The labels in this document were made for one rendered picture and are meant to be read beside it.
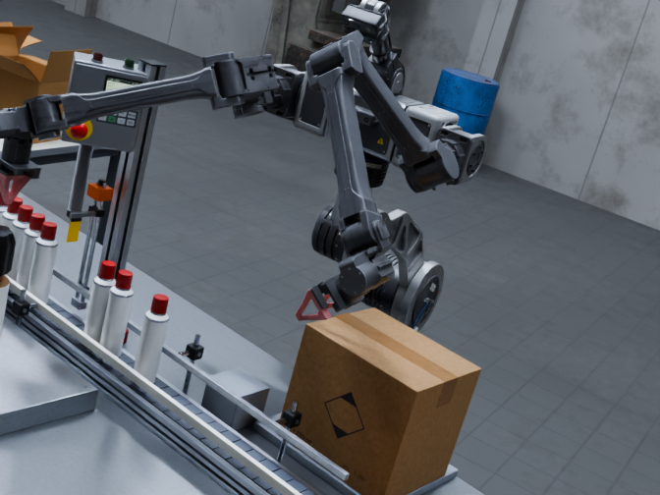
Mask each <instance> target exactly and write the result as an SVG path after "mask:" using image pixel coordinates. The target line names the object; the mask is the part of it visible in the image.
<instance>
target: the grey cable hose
mask: <svg viewBox="0 0 660 495"><path fill-rule="evenodd" d="M92 151H93V146H89V145H84V144H80V146H79V152H78V157H77V158H78V159H77V163H76V164H77V165H76V169H75V174H74V179H73V183H72V189H71V196H70V200H69V206H68V209H67V214H66V216H67V217H69V216H70V213H72V212H83V211H82V209H83V201H84V195H85V189H86V184H87V178H88V173H89V167H90V163H91V162H90V161H91V160H90V159H91V157H92V156H91V155H92ZM69 218H71V217H69Z"/></svg>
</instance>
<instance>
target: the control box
mask: <svg viewBox="0 0 660 495"><path fill-rule="evenodd" d="M92 57H93V55H90V54H85V53H81V52H74V56H73V62H72V67H71V72H70V78H69V84H68V90H67V93H72V92H73V93H94V92H99V91H103V88H104V83H105V78H106V75H111V76H116V77H121V78H126V79H131V80H136V81H141V82H142V83H147V80H148V77H147V74H146V73H145V72H142V71H140V70H138V64H135V65H134V67H135V69H134V70H127V69H124V68H123V65H124V64H125V62H124V61H119V60H114V59H110V58H105V57H103V64H98V63H94V62H91V58H92ZM134 111H137V112H138V114H137V123H136V128H130V127H124V126H119V125H114V124H108V123H103V122H97V121H96V119H93V120H90V121H87V122H85V124H86V126H87V130H88V132H87V135H86V137H84V138H81V139H78V138H74V137H73V136H72V135H71V127H69V128H68V130H64V131H61V141H67V142H73V143H78V144H84V145H89V146H95V147H101V148H106V149H112V150H118V151H123V152H129V153H132V152H134V148H135V143H136V138H137V133H138V124H139V119H140V114H141V109H138V110H134Z"/></svg>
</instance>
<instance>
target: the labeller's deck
mask: <svg viewBox="0 0 660 495"><path fill-rule="evenodd" d="M97 394H98V389H97V388H96V387H94V386H93V385H92V384H91V383H89V382H88V381H87V380H85V379H84V378H83V377H82V376H80V375H79V374H78V373H77V372H75V371H74V370H73V369H71V368H70V367H69V366H68V365H66V364H65V363H64V362H63V361H61V360H60V359H59V358H57V357H56V356H55V355H53V354H52V353H51V352H50V351H48V350H47V349H46V348H44V347H43V346H42V345H41V344H39V343H38V342H37V341H35V340H34V339H33V338H32V337H31V336H30V335H29V334H28V333H26V332H25V331H24V330H22V329H21V328H20V327H19V326H17V325H16V324H15V323H14V322H12V321H11V320H10V319H8V318H7V317H6V316H5V315H4V321H3V327H2V333H1V339H0V435H2V434H5V433H9V432H13V431H16V430H20V429H24V428H27V427H31V426H35V425H38V424H41V423H45V422H48V421H52V420H56V419H59V418H63V417H67V416H70V415H74V414H78V413H84V412H88V411H91V410H94V408H95V403H96V398H97Z"/></svg>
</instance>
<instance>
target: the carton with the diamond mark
mask: <svg viewBox="0 0 660 495"><path fill-rule="evenodd" d="M480 371H481V368H480V367H478V366H477V365H475V364H473V363H471V362H470V361H468V360H466V359H464V358H463V357H460V356H458V355H457V354H455V353H453V352H451V351H450V350H448V349H446V348H444V347H443V346H441V345H439V344H437V343H436V342H434V341H432V340H430V339H429V338H427V337H425V336H423V335H421V334H420V333H418V332H416V331H414V330H413V329H411V328H410V327H408V326H407V325H405V324H403V323H401V322H400V321H398V320H396V319H394V318H393V317H391V316H389V315H387V314H386V313H384V312H382V311H380V310H379V309H377V308H375V307H374V308H369V309H365V310H361V311H357V312H352V313H344V314H340V315H336V316H334V317H331V318H328V319H326V320H319V321H314V322H310V323H306V325H305V328H304V331H303V335H302V341H301V345H300V348H299V352H298V356H297V359H296V363H295V367H294V370H293V374H292V378H291V381H290V385H289V389H288V392H287V396H286V399H285V403H284V407H283V409H282V413H281V417H280V418H282V415H283V411H285V410H288V409H290V408H291V407H292V404H293V400H297V401H299V405H298V408H297V411H298V412H300V413H301V414H302V419H301V422H300V425H299V426H297V427H294V428H292V430H291V432H292V433H293V434H294V435H296V436H297V437H299V438H300V439H302V440H303V441H304V442H305V443H306V444H308V445H309V446H311V447H312V448H313V449H315V450H316V451H318V452H319V453H321V454H322V455H323V456H325V457H326V458H328V459H329V460H331V461H332V462H333V463H335V464H336V465H338V466H339V467H341V468H342V469H344V470H345V471H347V472H348V473H349V474H350V475H349V478H348V479H347V480H345V481H344V480H343V481H344V482H345V483H347V484H348V485H350V486H351V487H352V488H353V489H354V490H356V491H357V492H358V493H360V494H361V495H407V494H409V493H411V492H413V491H415V490H416V489H418V488H420V487H422V486H424V485H426V484H428V483H430V482H432V481H434V480H436V479H438V478H440V477H442V476H444V475H445V474H446V471H447V468H448V465H449V462H450V460H451V457H452V454H453V451H454V449H455V446H456V443H457V440H458V437H459V434H460V431H461V428H462V425H463V422H464V420H465V417H466V414H467V411H468V406H469V403H470V400H471V397H472V394H473V391H474V389H475V386H476V383H477V380H478V377H479V374H480Z"/></svg>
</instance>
